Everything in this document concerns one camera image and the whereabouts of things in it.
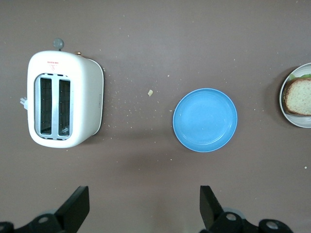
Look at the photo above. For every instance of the brown bread slice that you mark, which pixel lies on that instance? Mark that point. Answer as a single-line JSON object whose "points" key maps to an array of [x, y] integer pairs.
{"points": [[300, 97]]}

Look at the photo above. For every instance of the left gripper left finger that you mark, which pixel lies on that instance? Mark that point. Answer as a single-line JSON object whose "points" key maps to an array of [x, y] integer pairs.
{"points": [[70, 213]]}

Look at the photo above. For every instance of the green lettuce leaf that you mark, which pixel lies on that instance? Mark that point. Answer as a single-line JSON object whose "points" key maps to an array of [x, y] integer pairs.
{"points": [[302, 76]]}

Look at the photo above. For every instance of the blue round plate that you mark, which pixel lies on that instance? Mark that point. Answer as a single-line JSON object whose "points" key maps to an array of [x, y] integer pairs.
{"points": [[205, 120]]}

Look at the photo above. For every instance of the beige round plate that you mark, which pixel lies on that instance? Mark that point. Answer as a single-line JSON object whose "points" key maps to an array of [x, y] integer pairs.
{"points": [[298, 121]]}

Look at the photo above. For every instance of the white two-slot toaster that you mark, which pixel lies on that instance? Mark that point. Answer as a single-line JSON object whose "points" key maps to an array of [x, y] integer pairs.
{"points": [[87, 97]]}

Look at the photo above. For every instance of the large bread crumb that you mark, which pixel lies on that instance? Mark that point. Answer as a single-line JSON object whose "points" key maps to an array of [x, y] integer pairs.
{"points": [[150, 92]]}

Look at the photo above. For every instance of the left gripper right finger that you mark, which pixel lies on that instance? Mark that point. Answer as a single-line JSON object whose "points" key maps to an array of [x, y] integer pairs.
{"points": [[211, 213]]}

